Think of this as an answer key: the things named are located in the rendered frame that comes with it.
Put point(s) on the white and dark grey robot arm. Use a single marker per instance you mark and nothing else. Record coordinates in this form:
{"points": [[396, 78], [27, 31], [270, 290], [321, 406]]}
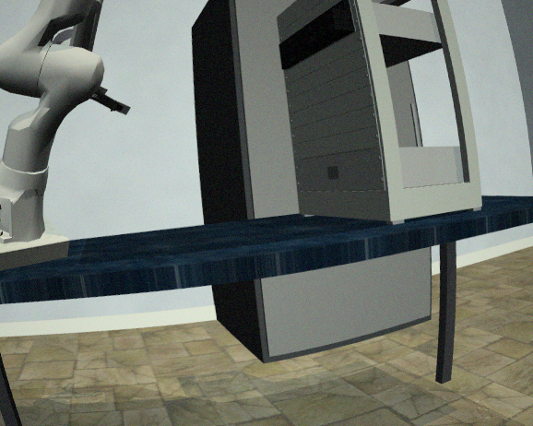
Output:
{"points": [[61, 76]]}

